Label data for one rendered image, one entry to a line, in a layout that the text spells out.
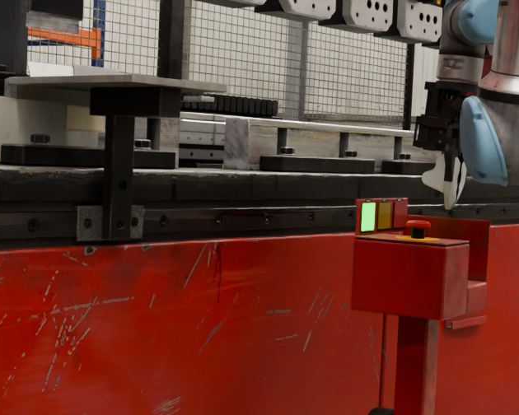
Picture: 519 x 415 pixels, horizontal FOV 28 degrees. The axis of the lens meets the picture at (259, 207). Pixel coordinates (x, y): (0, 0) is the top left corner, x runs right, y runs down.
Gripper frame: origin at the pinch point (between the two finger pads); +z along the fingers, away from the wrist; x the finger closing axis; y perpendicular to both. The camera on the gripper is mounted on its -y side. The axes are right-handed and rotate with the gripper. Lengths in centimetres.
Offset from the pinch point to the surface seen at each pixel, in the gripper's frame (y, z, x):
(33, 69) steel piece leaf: 49, -14, 51
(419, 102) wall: 307, -31, -691
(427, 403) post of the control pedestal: -2.6, 32.9, 6.3
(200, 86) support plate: 19, -14, 49
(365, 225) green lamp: 9.7, 5.0, 12.4
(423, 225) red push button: 0.2, 3.5, 11.2
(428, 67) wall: 303, -63, -692
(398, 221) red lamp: 9.7, 4.7, -0.6
